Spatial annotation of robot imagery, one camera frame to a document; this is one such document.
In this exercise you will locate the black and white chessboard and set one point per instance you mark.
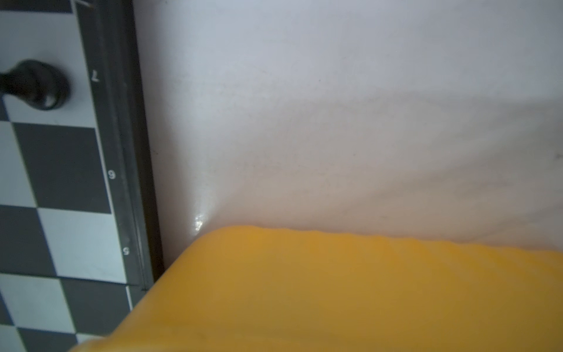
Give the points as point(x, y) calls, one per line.
point(80, 241)

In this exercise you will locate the yellow plastic tray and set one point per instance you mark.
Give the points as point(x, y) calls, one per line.
point(257, 289)

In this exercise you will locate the black chess piece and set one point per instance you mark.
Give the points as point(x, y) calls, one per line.
point(38, 84)

